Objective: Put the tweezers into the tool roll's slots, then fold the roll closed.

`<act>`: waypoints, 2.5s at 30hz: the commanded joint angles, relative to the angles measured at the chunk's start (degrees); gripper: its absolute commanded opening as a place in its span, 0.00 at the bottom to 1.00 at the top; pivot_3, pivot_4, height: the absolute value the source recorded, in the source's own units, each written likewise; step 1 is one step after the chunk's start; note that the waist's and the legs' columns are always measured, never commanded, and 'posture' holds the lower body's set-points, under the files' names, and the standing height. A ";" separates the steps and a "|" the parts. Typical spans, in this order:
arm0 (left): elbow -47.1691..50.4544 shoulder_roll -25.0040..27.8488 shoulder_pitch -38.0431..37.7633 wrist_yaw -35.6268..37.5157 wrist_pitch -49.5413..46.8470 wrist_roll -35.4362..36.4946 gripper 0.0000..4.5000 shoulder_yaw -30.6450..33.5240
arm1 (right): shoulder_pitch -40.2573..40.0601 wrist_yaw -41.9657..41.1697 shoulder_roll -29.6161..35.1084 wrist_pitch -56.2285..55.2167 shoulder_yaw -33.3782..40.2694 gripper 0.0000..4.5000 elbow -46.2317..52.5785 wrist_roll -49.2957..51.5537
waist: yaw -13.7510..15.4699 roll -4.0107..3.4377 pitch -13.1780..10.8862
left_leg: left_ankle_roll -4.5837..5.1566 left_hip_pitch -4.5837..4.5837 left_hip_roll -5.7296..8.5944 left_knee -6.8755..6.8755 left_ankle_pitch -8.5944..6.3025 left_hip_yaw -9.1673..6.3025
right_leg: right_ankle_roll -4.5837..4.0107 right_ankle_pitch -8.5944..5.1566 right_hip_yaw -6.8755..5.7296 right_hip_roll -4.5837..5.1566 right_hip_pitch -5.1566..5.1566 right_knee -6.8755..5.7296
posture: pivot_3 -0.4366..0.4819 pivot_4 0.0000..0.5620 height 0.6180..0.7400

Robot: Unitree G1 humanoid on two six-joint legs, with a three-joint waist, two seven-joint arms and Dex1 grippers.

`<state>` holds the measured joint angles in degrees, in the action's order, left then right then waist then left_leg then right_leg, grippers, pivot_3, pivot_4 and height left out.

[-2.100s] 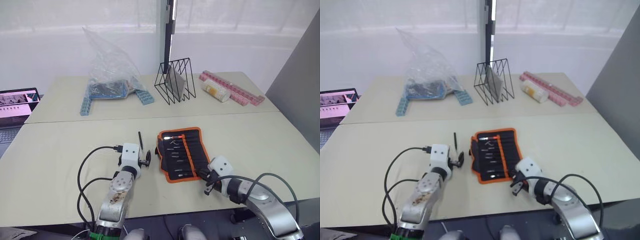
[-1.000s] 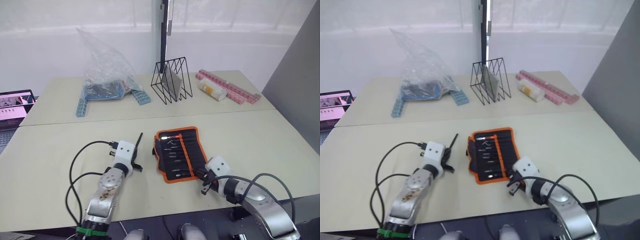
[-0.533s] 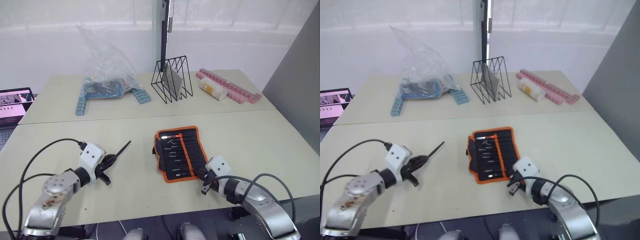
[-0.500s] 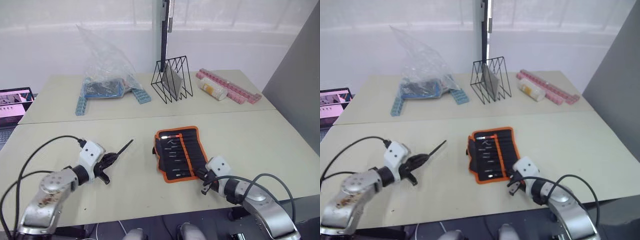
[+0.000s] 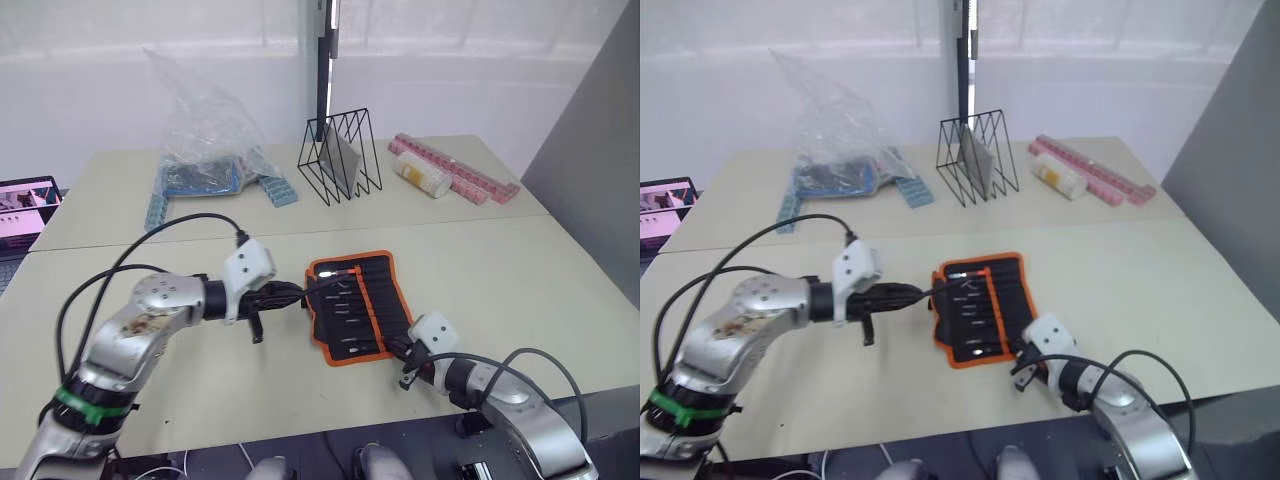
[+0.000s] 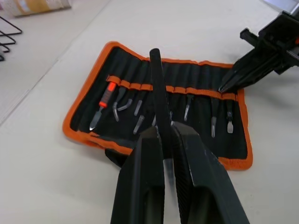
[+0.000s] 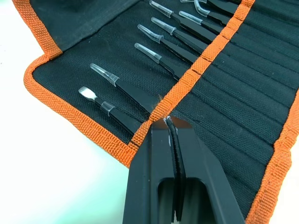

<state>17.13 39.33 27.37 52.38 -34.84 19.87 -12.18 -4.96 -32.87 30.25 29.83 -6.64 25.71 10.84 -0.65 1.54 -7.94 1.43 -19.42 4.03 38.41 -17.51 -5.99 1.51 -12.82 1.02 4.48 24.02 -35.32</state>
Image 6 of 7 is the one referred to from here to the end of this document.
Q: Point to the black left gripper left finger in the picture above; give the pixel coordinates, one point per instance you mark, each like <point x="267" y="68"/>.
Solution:
<point x="140" y="182"/>

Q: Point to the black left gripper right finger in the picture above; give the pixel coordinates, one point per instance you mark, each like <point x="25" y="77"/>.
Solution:
<point x="201" y="186"/>

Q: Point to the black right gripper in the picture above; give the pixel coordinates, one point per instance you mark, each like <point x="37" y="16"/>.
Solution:
<point x="275" y="39"/>

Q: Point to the black straight tweezers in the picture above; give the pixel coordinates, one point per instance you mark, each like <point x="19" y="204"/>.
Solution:
<point x="158" y="93"/>

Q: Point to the black orange-trimmed tool roll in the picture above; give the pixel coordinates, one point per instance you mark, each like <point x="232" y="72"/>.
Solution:
<point x="201" y="77"/>

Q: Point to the black flat-tipped tweezers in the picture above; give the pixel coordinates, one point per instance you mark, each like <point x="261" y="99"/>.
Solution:
<point x="230" y="123"/>

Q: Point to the black steel-tipped tweezers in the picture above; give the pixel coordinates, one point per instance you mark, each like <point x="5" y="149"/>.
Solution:
<point x="138" y="106"/>
<point x="139" y="123"/>
<point x="187" y="109"/>
<point x="214" y="123"/>

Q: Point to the black curved-tip tweezers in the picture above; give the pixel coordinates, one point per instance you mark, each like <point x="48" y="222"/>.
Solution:
<point x="116" y="109"/>

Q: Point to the yellow cardboard box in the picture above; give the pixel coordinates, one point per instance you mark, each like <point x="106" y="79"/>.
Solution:
<point x="39" y="7"/>

